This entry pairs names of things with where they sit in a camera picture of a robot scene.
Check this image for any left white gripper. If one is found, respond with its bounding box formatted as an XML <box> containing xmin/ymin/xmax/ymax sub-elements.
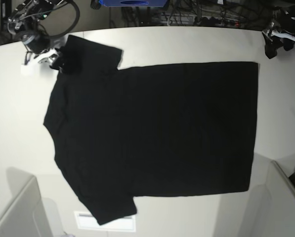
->
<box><xmin>262</xmin><ymin>29</ymin><xmax>295</xmax><ymax>59</ymax></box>

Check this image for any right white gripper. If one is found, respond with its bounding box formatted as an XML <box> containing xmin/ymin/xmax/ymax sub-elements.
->
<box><xmin>26</xmin><ymin>46</ymin><xmax>75</xmax><ymax>74</ymax></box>

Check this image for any black T-shirt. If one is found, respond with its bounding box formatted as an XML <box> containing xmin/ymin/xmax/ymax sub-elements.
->
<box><xmin>44</xmin><ymin>36</ymin><xmax>258</xmax><ymax>225</ymax></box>

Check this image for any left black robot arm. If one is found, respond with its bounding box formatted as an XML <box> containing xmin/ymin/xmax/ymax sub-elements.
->
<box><xmin>261</xmin><ymin>0</ymin><xmax>295</xmax><ymax>59</ymax></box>

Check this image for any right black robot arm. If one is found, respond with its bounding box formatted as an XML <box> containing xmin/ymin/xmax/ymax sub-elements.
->
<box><xmin>6</xmin><ymin>0</ymin><xmax>80</xmax><ymax>75</ymax></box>

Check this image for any blue box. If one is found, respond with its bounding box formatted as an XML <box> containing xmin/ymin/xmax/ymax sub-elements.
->
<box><xmin>99</xmin><ymin>0</ymin><xmax>167</xmax><ymax>7</ymax></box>

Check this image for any black power strip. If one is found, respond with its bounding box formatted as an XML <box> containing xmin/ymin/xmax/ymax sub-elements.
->
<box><xmin>198</xmin><ymin>17</ymin><xmax>240</xmax><ymax>28</ymax></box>

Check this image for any left beige partition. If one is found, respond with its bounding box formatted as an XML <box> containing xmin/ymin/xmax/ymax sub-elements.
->
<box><xmin>0</xmin><ymin>167</ymin><xmax>53</xmax><ymax>237</ymax></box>

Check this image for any beige partition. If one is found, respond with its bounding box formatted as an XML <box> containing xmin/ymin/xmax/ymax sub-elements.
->
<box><xmin>0</xmin><ymin>167</ymin><xmax>53</xmax><ymax>237</ymax></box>
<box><xmin>250</xmin><ymin>161</ymin><xmax>295</xmax><ymax>237</ymax></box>

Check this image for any right beige partition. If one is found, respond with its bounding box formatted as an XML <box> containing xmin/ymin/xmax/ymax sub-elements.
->
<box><xmin>250</xmin><ymin>161</ymin><xmax>295</xmax><ymax>237</ymax></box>

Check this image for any white label plate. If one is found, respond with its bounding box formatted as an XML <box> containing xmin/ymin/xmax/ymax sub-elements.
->
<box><xmin>74</xmin><ymin>211</ymin><xmax>136</xmax><ymax>232</ymax></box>

